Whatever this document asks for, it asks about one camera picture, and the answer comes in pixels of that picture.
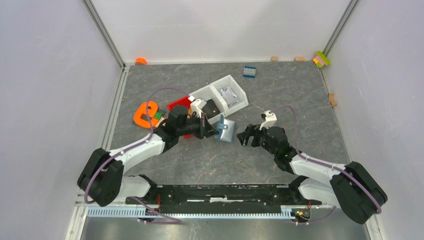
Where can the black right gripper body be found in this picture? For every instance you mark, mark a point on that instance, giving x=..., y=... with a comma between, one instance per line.
x=263, y=143

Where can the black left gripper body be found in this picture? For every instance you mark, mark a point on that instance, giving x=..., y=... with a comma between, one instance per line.
x=191, y=126

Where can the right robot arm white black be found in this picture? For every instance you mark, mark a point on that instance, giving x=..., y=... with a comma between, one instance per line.
x=331, y=175

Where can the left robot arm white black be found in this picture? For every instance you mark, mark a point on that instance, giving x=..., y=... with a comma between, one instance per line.
x=102, y=179

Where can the red plastic bin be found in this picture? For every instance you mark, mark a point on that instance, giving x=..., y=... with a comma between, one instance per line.
x=179, y=103

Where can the green toy brick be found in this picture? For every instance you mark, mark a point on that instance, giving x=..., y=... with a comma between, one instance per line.
x=157, y=116

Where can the orange letter e toy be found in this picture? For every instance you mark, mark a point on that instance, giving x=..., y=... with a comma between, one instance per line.
x=144, y=111

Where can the clear plastic packet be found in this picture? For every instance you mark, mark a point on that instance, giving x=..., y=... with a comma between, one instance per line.
x=230, y=97

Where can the white plastic bin with packet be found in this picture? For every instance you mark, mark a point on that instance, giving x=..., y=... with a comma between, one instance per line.
x=228, y=80

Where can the blue lego brick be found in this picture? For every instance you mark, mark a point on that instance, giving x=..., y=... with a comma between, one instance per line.
x=249, y=72

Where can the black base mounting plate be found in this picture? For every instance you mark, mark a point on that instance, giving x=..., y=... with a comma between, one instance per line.
x=224, y=198

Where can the curved wooden piece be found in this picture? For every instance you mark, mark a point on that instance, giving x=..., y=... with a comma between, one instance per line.
x=332, y=100

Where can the orange round cap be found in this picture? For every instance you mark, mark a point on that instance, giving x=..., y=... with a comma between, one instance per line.
x=140, y=61

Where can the green pink stacked bricks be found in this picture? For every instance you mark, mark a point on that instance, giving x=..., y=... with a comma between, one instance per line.
x=321, y=60

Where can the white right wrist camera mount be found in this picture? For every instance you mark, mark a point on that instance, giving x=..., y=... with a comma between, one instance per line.
x=269, y=118

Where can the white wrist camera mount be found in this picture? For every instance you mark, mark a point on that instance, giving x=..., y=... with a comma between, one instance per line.
x=196, y=106
x=269, y=118

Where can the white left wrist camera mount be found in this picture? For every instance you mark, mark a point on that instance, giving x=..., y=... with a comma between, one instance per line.
x=196, y=106

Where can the aluminium frame rail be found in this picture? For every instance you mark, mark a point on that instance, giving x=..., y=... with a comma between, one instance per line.
x=134, y=207

